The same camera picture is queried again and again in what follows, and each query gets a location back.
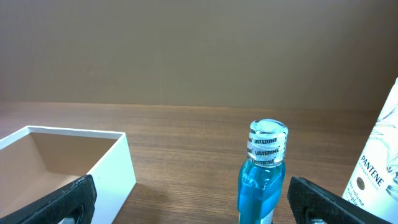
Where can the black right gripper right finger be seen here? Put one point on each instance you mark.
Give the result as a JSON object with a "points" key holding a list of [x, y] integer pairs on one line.
{"points": [[311, 203]]}

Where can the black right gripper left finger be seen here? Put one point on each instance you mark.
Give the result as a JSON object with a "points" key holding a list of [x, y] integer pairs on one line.
{"points": [[72, 203]]}

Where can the blue Listerine mouthwash bottle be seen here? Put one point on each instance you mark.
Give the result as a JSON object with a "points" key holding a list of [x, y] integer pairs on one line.
{"points": [[262, 174]]}

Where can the white Pantene tube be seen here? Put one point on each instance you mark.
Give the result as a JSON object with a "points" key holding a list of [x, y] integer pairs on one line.
{"points": [[373, 183]]}

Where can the white open cardboard box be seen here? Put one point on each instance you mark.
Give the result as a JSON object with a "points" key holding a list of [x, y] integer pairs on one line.
{"points": [[37, 160]]}

